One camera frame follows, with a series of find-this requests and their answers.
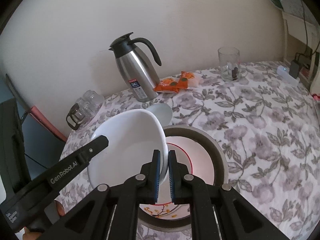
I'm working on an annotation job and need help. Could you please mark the small drinking glass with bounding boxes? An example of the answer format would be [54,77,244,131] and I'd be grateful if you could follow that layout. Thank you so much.
[82,90,105,117]

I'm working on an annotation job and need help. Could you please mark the floral grey tablecloth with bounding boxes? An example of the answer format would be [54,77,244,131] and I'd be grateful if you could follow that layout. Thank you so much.
[53,60,320,240]

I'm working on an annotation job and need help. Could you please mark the dark hair clip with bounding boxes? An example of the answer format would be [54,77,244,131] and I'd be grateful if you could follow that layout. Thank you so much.
[232,67,239,81]

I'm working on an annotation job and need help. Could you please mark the stainless steel thermos jug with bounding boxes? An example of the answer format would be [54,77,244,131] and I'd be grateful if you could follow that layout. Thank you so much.
[109,32,162,102]

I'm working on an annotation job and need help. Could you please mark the pale blue ceramic bowl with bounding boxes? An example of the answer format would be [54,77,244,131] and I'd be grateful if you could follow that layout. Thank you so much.
[146,103,173,127]

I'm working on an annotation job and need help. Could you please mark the red rim strawberry bowl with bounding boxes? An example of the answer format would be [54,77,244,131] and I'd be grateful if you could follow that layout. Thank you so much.
[157,142,193,205]

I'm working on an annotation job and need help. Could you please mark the right orange snack packet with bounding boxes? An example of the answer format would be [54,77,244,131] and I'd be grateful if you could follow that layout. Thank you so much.
[177,71,202,89]

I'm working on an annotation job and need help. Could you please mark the glass mug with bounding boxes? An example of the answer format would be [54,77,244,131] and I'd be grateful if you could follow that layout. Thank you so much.
[217,47,241,81]

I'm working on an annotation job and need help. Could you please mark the large steel basin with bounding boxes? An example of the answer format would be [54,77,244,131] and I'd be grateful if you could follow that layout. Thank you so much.
[138,126,228,232]

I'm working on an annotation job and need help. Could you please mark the white power strip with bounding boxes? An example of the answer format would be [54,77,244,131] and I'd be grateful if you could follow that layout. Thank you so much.
[277,65,300,86]

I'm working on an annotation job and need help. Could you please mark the white square bowl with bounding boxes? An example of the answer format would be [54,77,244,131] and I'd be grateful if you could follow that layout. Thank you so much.
[87,109,168,188]

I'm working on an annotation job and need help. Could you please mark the black power adapter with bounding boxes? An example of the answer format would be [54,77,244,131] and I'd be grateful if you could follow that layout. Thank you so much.
[289,60,300,79]

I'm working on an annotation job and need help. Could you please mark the orange snack packet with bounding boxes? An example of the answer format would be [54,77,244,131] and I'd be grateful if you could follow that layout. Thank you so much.
[177,71,202,89]
[153,77,180,94]

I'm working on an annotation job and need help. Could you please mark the left hand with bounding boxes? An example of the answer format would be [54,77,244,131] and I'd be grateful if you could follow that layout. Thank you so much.
[22,200,66,240]

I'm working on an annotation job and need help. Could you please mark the left orange snack packet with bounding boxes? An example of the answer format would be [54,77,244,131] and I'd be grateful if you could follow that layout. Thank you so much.
[153,77,180,94]

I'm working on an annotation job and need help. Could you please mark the white shelf unit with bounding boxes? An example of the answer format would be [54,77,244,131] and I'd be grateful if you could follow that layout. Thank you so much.
[282,12,319,89]

